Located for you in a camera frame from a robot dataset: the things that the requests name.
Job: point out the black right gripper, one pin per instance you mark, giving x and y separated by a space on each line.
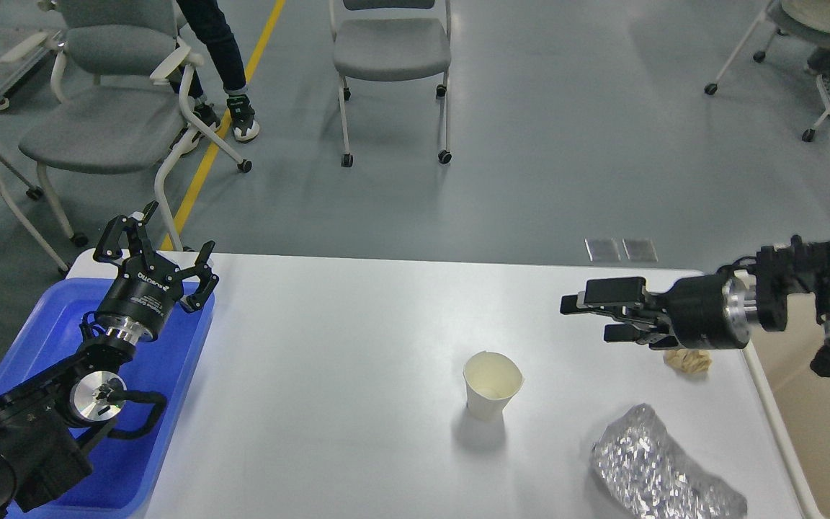
708 312

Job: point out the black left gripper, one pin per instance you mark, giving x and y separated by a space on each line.
146 290

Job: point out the white paper cup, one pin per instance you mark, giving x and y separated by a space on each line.
491 380

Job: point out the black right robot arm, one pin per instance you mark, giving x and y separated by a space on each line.
777 272

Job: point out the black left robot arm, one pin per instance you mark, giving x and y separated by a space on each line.
50 423

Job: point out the metal floor plate right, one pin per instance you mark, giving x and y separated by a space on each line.
640 250

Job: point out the metal floor plate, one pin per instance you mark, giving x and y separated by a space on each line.
603 250
640 250

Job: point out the crumpled brown paper ball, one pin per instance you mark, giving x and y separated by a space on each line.
688 361

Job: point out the metal floor plate left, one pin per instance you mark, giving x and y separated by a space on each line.
603 250

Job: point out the grey chair with armrests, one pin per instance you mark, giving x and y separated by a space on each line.
108 129

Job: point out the crumpled aluminium foil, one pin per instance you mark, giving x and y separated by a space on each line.
649 474

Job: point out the beige plastic bin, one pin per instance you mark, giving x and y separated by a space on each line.
796 401

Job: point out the standing person legs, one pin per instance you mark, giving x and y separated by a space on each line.
209 24

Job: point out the grey chair centre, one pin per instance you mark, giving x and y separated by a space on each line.
393 50

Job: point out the grey chair right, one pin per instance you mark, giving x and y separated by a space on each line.
773 12

